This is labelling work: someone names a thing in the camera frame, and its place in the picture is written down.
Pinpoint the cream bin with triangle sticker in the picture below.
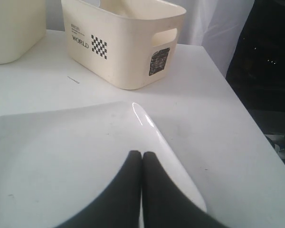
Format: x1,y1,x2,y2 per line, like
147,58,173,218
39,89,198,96
0,0,46,64

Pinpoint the white rectangular plate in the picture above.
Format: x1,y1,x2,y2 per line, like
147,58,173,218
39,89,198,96
0,102,207,228

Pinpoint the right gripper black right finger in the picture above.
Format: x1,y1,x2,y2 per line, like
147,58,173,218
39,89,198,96
142,152,225,228

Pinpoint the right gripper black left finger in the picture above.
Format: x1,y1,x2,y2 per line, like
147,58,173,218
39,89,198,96
58,151,143,228

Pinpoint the cream bin with square sticker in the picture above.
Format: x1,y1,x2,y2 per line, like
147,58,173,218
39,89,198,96
61,0,186,90

